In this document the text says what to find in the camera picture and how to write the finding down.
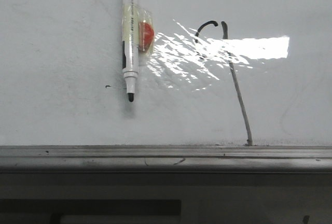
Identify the red round magnet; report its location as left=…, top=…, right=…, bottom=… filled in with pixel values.
left=139, top=22, right=154, bottom=52

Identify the white whiteboard marker pen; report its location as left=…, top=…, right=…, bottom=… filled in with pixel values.
left=122, top=0, right=139, bottom=102

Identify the white whiteboard surface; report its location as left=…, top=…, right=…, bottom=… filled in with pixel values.
left=1, top=0, right=331, bottom=146

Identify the grey metal whiteboard frame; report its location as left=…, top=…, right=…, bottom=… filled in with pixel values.
left=1, top=145, right=331, bottom=174

